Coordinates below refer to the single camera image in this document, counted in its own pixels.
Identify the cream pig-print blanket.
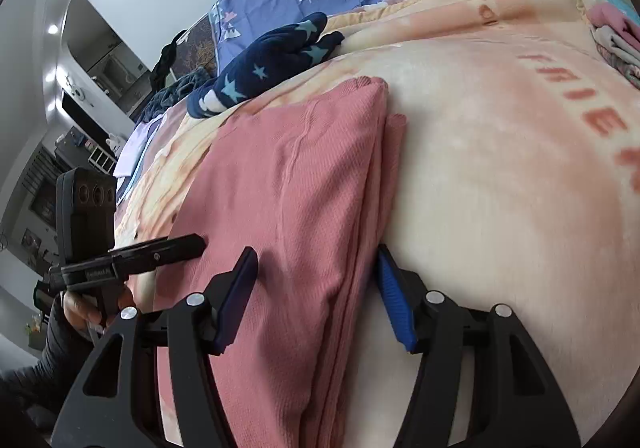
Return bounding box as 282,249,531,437
116,0,639,447

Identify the black garment on headboard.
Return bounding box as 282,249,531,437
149,30,186,93

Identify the lilac garment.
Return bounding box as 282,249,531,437
113,116,162,177

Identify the pink knit shirt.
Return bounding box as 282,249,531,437
154,77,407,447

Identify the navy star plush blanket roll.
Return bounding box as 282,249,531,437
186,12,344,119

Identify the left hand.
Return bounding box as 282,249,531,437
51,287,136,338

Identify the stack of folded clothes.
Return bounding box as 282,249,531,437
587,2,639,89

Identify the dark patterned pillow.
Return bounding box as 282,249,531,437
171,15,217,78

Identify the dark teal fleece blanket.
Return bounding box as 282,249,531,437
134,66,210,123

